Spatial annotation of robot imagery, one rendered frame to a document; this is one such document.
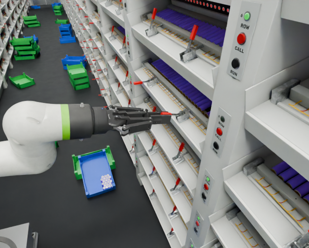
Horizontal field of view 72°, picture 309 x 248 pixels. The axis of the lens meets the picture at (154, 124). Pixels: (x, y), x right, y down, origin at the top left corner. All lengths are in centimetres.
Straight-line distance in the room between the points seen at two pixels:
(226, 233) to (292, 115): 41
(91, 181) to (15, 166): 106
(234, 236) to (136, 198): 98
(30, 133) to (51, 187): 127
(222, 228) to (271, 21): 55
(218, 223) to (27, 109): 59
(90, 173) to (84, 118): 116
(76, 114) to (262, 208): 47
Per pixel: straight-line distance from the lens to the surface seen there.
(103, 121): 57
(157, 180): 128
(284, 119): 42
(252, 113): 43
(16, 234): 119
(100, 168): 170
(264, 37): 38
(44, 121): 54
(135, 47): 103
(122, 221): 150
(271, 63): 41
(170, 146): 89
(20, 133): 55
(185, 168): 82
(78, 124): 55
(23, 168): 66
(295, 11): 36
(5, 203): 185
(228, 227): 72
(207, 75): 54
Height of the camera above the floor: 131
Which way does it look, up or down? 37 degrees down
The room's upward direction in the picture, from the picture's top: straight up
